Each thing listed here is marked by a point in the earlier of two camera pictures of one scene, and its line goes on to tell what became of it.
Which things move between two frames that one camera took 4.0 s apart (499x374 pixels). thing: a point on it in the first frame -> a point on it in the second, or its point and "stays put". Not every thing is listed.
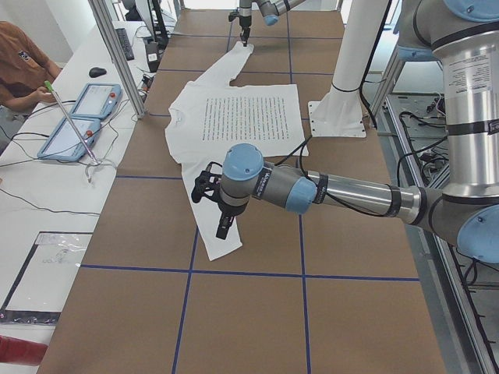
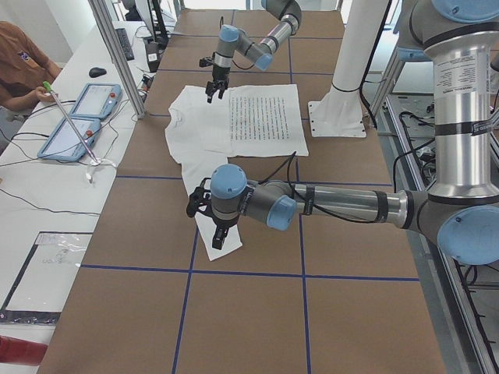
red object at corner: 17,351 stays put
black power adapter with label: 153,54 stays put
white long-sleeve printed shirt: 211,115 stays put
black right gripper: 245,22 -> 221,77
